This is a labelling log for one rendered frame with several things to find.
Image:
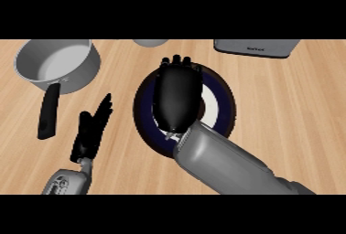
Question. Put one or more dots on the grey round container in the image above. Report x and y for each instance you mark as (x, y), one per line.
(150, 42)

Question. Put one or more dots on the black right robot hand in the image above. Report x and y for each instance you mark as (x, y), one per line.
(177, 97)

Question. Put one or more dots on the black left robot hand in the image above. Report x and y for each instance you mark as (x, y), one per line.
(91, 131)

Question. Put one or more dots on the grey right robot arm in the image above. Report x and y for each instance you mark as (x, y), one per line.
(224, 164)

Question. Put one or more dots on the grey appliance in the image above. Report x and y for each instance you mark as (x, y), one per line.
(255, 48)

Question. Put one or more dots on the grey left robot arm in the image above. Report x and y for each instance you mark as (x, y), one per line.
(66, 181)

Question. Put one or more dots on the dark blue and white plate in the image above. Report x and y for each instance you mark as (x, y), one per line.
(220, 103)

